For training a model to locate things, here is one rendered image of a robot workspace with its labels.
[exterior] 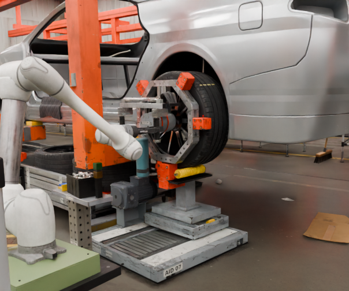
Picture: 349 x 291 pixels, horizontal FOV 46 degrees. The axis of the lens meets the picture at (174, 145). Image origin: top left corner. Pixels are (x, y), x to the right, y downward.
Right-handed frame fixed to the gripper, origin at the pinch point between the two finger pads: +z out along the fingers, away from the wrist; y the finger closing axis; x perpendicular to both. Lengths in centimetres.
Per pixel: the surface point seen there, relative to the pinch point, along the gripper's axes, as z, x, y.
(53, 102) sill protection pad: 42, 12, -205
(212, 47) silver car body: 40, 49, 10
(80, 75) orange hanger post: -12, 34, -62
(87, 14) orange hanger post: -5, 74, -61
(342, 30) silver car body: 56, 51, 86
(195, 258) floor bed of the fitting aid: 8, -77, 22
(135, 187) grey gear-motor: 14, -45, -40
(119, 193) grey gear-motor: 3, -47, -44
